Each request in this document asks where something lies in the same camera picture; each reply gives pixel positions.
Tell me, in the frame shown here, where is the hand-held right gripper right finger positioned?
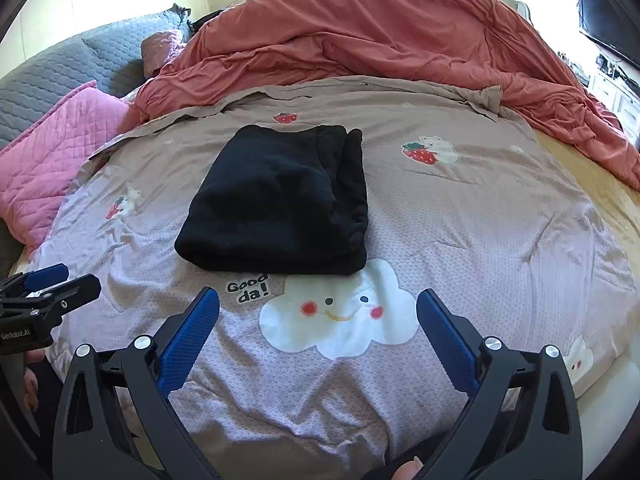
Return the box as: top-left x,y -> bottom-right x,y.
416,288 -> 585,480

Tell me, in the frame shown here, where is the cloud printed blanket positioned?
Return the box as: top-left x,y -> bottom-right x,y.
30,75 -> 636,480

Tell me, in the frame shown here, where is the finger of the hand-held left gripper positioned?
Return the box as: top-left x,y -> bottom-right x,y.
30,274 -> 102,321
0,262 -> 70,297

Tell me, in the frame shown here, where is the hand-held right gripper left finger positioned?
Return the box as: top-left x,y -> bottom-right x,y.
52,286 -> 221,480

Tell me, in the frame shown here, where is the dusty pink small pillow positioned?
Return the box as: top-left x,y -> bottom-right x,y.
140,30 -> 186,78

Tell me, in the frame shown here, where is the white ornate chair back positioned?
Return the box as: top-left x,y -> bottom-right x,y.
500,0 -> 533,26

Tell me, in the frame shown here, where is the yellow bed sheet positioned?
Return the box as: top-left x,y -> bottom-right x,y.
530,127 -> 640,271

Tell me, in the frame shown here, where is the grey quilted cushion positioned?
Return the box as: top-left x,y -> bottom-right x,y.
0,7 -> 193,151

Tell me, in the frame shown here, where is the white bed base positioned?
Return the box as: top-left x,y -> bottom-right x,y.
575,345 -> 640,461

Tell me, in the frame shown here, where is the black t-shirt orange print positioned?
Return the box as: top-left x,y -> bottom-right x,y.
174,124 -> 369,277

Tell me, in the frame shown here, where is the person's right hand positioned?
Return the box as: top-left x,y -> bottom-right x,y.
390,456 -> 426,480

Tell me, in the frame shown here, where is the person's left hand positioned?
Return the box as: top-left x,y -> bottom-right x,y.
22,349 -> 43,411

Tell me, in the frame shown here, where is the coral red duvet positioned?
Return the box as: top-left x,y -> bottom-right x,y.
117,0 -> 640,191

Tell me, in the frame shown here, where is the black television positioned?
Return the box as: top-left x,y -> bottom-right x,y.
577,0 -> 640,68

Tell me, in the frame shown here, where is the white dresser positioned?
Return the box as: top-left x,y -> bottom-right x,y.
590,67 -> 640,136

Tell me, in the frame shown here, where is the pink quilted blanket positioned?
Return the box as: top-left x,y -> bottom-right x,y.
0,80 -> 133,256

